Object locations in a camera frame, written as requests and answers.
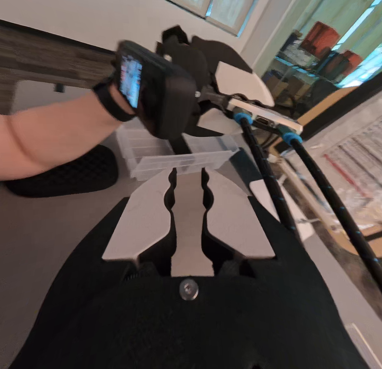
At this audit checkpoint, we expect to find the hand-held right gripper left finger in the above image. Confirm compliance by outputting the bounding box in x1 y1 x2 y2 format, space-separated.
102 167 178 277

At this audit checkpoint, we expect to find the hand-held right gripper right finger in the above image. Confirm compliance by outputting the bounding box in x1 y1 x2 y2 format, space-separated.
201 167 276 277

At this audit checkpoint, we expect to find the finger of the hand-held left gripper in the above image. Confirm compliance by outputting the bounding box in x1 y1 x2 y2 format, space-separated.
214 61 276 107
196 108 243 136

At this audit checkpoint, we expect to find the silver black hdmi switch box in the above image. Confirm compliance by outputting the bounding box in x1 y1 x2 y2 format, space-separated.
227 97 303 134

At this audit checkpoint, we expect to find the black braided hdmi cable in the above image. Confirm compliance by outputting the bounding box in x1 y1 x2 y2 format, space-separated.
232 106 300 236
277 123 382 295

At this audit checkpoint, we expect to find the clear plastic bin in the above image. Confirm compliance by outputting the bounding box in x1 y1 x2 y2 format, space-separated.
115 126 241 181

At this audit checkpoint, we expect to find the person's left forearm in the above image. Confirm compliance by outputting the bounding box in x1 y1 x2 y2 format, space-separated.
0 84 126 181

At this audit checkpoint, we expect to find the glass window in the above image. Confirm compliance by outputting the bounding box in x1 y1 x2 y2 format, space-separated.
140 0 266 36

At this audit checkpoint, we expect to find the red storage box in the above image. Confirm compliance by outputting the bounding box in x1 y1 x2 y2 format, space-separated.
300 20 341 51
340 49 364 75

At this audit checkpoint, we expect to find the black wrist strap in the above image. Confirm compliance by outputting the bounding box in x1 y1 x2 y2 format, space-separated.
93 75 138 122

